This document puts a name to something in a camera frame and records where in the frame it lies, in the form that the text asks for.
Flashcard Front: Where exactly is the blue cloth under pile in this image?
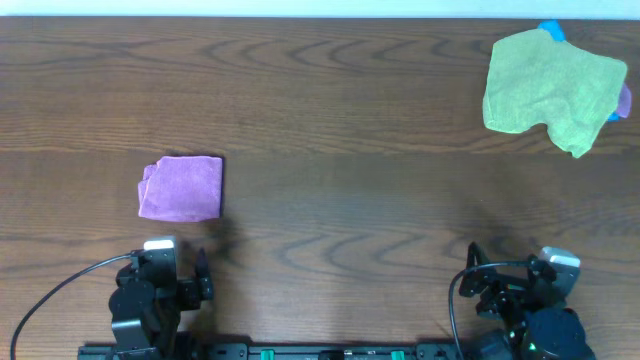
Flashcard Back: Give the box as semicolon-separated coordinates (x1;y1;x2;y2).
538;20;566;42

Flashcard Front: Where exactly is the camera cable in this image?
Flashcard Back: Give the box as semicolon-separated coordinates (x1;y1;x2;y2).
9;252;146;360
447;260;531;360

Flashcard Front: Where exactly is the purple microfiber cloth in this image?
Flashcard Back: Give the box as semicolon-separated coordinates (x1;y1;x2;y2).
138;156;224;223

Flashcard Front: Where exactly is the green microfiber cloth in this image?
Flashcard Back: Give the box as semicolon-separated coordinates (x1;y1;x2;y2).
482;29;628;158

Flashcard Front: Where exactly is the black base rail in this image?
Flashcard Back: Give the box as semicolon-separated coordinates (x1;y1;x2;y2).
77;341;471;360

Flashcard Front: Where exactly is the right camera cable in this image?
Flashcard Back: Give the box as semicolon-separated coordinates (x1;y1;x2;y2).
447;260;531;360

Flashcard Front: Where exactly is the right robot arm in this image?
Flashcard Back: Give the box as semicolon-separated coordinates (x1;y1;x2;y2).
448;242;595;360

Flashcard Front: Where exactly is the left camera cable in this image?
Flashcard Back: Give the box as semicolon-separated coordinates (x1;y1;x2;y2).
9;252;146;360

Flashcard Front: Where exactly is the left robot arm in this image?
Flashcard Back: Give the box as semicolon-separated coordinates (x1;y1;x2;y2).
109;249;214;360

